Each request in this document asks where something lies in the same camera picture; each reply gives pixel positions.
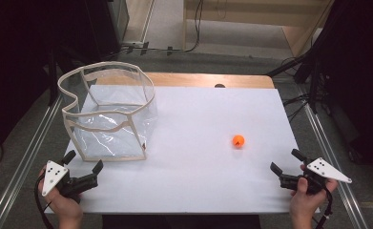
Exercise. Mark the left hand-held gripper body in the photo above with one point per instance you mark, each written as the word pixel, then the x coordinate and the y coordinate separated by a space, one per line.
pixel 55 175

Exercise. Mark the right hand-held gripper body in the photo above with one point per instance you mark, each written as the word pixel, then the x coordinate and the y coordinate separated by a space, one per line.
pixel 328 170

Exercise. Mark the transparent storage basket beige trim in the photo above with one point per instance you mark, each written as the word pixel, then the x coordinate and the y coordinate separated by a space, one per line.
pixel 111 144

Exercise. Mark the orange ball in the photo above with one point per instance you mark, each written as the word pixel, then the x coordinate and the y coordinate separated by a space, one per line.
pixel 238 141

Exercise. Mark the person's left hand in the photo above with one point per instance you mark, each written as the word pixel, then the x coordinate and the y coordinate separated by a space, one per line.
pixel 63 206

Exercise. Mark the person's right hand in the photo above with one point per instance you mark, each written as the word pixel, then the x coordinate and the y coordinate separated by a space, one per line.
pixel 308 205

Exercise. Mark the white board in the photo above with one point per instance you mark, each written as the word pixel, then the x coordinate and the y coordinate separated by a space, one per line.
pixel 200 171

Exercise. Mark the black metal stand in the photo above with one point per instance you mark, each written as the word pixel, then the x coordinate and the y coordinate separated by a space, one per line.
pixel 301 66

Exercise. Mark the black curtain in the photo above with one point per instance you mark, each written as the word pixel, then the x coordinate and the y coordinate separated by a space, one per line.
pixel 359 79
pixel 18 63

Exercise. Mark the person's dark clothing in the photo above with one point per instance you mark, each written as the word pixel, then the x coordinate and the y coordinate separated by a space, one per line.
pixel 181 222

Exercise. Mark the wooden table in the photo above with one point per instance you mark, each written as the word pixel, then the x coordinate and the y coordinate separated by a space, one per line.
pixel 187 79

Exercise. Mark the wooden furniture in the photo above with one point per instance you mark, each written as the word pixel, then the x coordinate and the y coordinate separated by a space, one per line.
pixel 254 19

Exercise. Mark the aluminium floor rail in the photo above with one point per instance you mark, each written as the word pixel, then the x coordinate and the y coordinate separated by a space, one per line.
pixel 25 159
pixel 333 159

